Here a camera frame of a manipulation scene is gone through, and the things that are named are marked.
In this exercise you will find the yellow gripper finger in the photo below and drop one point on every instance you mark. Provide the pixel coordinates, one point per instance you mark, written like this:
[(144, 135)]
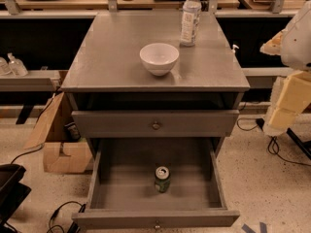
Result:
[(289, 98), (273, 46)]

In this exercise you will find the green soda can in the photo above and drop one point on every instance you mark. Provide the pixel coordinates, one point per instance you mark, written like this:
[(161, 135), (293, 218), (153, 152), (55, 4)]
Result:
[(162, 179)]

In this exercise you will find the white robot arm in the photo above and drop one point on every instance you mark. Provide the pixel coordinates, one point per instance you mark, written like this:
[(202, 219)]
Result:
[(296, 41)]

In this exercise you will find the grey drawer cabinet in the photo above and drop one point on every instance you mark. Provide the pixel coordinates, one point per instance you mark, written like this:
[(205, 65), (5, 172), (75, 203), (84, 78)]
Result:
[(107, 73)]

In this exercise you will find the round top drawer knob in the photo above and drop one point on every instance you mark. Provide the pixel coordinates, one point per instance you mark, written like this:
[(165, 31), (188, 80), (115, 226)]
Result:
[(156, 125)]

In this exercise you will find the closed grey top drawer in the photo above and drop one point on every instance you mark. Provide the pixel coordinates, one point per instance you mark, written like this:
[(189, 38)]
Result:
[(138, 124)]

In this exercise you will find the open grey middle drawer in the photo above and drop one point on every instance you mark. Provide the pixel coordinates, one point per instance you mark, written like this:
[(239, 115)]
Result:
[(122, 191)]

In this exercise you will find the white pump dispenser top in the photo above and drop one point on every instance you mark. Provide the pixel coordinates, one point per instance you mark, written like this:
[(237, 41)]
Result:
[(235, 48)]

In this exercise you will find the clear plastic water bottle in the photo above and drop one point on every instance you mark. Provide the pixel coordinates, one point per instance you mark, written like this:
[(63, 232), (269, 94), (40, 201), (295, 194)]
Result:
[(190, 20)]

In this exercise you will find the white ceramic bowl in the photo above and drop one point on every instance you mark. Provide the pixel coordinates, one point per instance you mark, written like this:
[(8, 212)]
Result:
[(159, 58)]

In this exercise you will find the brown cardboard box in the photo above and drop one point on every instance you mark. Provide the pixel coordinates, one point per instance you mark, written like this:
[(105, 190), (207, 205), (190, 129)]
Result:
[(61, 154)]

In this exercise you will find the clear pump sanitizer bottle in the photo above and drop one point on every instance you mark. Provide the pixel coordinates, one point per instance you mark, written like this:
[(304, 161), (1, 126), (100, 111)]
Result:
[(16, 65)]

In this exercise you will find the black chair base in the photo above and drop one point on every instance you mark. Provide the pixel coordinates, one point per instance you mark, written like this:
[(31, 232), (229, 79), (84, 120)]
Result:
[(12, 192)]

